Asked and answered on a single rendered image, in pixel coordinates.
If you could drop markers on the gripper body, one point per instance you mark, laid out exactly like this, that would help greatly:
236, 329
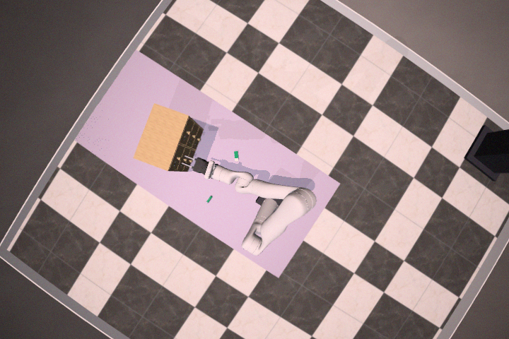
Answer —
210, 169

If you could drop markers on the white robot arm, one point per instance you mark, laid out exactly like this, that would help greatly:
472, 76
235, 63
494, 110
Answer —
272, 219

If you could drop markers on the small wooden chest of drawers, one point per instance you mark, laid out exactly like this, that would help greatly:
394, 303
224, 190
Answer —
161, 136

